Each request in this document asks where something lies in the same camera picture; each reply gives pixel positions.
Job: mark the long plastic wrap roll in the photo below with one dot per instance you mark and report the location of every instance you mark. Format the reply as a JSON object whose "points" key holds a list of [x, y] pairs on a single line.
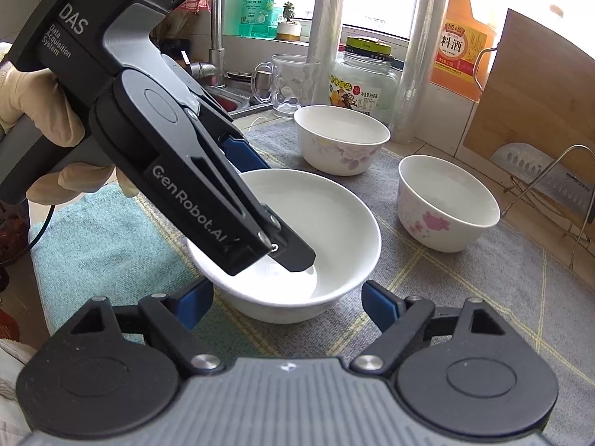
{"points": [[423, 55]]}

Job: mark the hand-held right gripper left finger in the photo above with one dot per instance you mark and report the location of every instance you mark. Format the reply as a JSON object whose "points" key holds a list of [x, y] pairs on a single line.
{"points": [[197, 304]]}

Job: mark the teal cloth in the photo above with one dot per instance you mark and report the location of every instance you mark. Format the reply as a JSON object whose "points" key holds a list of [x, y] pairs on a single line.
{"points": [[93, 251]]}

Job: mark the green dish soap bottle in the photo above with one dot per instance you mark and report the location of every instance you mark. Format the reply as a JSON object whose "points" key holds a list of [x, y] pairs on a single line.
{"points": [[258, 9]]}

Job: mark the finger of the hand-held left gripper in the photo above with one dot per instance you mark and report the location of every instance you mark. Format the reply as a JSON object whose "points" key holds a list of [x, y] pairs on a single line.
{"points": [[244, 153], [195, 195]]}

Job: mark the small potted plant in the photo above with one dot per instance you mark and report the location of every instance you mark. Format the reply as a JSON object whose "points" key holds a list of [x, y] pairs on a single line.
{"points": [[289, 30]]}

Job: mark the plain white bowl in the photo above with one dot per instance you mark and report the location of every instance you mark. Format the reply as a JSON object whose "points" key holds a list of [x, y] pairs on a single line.
{"points": [[325, 223]]}

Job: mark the grey checked mat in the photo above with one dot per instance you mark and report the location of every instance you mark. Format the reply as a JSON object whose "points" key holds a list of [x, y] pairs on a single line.
{"points": [[465, 297]]}

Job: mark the white padded jacket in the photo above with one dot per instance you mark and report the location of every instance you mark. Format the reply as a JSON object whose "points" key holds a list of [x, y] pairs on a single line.
{"points": [[11, 371]]}

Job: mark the steel sink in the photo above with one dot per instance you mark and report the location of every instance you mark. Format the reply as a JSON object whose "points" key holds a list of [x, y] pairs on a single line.
{"points": [[237, 102]]}

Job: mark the steel faucet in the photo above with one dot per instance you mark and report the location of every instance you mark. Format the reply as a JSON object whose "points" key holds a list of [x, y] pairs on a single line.
{"points": [[214, 18]]}

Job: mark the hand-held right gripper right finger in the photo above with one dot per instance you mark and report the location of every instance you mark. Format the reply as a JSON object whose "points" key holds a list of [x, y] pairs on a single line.
{"points": [[379, 304]]}

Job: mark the short plastic wrap roll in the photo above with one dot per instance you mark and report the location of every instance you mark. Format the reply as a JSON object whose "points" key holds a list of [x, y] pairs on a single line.
{"points": [[327, 18]]}

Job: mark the glass jar green lid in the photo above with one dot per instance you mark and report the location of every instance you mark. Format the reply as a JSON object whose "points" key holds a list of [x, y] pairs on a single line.
{"points": [[362, 88]]}

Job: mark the bamboo cutting board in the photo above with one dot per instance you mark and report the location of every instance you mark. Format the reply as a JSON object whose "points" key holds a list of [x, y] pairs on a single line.
{"points": [[525, 102]]}

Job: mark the white bowl purple flowers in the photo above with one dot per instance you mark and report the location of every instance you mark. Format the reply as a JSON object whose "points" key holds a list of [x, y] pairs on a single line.
{"points": [[344, 148]]}

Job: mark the white bowl pink flowers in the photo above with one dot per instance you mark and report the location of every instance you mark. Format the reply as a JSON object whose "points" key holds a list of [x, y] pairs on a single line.
{"points": [[441, 223]]}

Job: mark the clear glass mug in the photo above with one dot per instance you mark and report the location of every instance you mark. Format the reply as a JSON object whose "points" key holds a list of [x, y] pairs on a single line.
{"points": [[290, 83]]}

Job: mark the person's left hand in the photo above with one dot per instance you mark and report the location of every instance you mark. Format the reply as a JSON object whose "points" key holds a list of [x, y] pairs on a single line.
{"points": [[23, 97]]}

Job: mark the orange cooking wine jug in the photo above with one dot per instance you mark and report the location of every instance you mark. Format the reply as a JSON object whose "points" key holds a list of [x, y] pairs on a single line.
{"points": [[460, 46]]}

